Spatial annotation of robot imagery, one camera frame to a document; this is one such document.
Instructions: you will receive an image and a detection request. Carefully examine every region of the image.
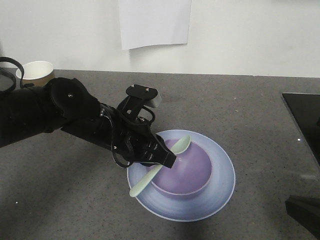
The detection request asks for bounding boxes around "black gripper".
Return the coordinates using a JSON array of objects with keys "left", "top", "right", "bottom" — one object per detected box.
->
[{"left": 100, "top": 96, "right": 177, "bottom": 168}]

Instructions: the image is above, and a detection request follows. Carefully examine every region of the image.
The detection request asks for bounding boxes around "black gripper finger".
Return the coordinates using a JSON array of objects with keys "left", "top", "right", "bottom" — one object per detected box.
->
[{"left": 285, "top": 195, "right": 320, "bottom": 239}]

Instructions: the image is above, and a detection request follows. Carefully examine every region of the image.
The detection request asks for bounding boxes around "pale green plastic spoon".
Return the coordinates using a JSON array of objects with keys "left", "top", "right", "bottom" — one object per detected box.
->
[{"left": 129, "top": 135, "right": 191, "bottom": 197}]

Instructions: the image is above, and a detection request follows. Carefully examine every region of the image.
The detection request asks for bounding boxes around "lilac plastic bowl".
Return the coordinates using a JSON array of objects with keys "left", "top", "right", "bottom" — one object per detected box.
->
[{"left": 148, "top": 140, "right": 213, "bottom": 200}]

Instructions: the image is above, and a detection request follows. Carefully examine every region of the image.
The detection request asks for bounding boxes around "brown paper cup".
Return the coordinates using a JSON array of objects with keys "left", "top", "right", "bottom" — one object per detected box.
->
[{"left": 22, "top": 60, "right": 56, "bottom": 87}]

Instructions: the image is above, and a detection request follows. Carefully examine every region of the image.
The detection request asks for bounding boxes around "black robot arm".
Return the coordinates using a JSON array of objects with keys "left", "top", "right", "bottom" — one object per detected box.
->
[{"left": 0, "top": 77, "right": 163, "bottom": 168}]

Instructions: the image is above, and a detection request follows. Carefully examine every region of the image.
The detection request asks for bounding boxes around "light blue plate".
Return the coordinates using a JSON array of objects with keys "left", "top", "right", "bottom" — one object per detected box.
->
[{"left": 136, "top": 129, "right": 236, "bottom": 222}]

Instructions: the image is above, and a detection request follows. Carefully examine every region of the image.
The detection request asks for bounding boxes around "black induction cooktop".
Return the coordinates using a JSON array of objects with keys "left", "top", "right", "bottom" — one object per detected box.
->
[{"left": 282, "top": 92, "right": 320, "bottom": 170}]

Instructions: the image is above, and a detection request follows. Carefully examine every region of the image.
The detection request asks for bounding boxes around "white paper sheet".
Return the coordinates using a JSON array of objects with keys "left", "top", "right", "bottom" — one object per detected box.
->
[{"left": 118, "top": 0, "right": 192, "bottom": 50}]

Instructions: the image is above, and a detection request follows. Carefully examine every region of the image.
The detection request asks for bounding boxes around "black camera cable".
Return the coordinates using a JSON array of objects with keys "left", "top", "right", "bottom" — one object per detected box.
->
[{"left": 99, "top": 104, "right": 156, "bottom": 170}]

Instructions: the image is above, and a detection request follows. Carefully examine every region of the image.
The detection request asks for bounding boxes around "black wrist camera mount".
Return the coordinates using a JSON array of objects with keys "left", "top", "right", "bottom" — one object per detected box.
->
[{"left": 126, "top": 84, "right": 162, "bottom": 108}]

